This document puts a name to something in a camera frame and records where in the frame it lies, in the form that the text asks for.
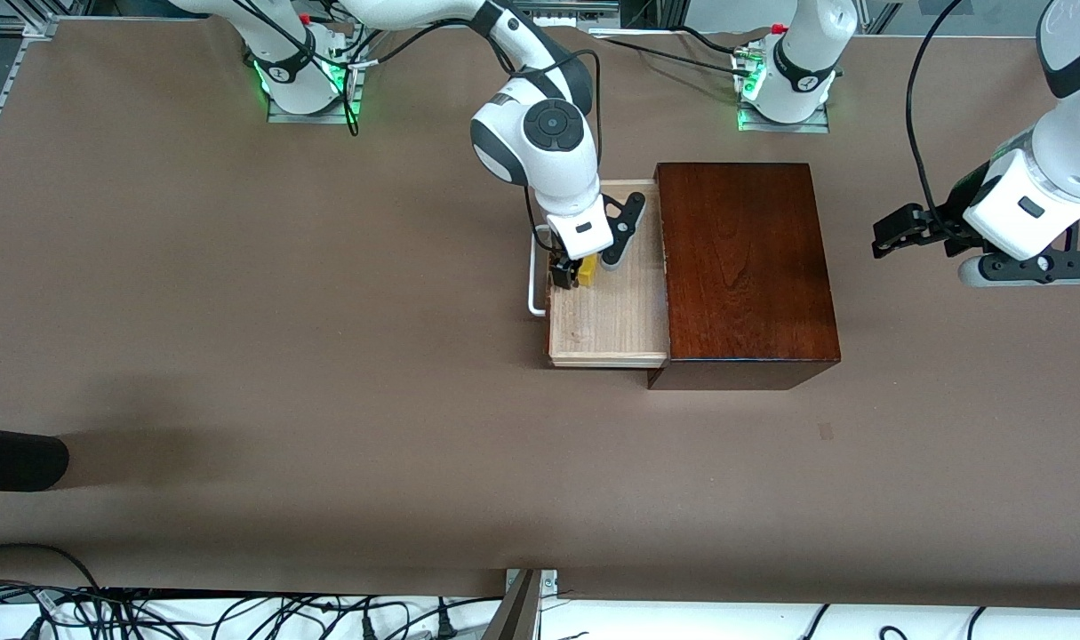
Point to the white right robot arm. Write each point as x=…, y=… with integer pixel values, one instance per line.
x=557, y=169

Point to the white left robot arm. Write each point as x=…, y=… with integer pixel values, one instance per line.
x=806, y=53

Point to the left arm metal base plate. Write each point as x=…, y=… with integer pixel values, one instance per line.
x=815, y=124

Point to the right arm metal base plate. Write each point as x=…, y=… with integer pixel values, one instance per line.
x=313, y=117

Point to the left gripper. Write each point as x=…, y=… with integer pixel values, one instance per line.
x=941, y=219

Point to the dark brown wooden cabinet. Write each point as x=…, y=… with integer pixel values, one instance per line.
x=753, y=267

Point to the yellow block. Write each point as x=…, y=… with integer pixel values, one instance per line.
x=588, y=271

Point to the dark metal profile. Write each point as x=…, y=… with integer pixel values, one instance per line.
x=517, y=613

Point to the aluminium table edge profile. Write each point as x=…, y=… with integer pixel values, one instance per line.
x=4, y=82

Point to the brown paper table cover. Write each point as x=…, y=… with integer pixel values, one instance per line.
x=326, y=400

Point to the black cylinder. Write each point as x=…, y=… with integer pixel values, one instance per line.
x=15, y=458

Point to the white power strip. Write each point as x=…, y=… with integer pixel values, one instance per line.
x=548, y=16

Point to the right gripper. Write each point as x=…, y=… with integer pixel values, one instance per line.
x=562, y=269

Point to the silver metal bracket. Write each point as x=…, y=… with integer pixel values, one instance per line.
x=548, y=582

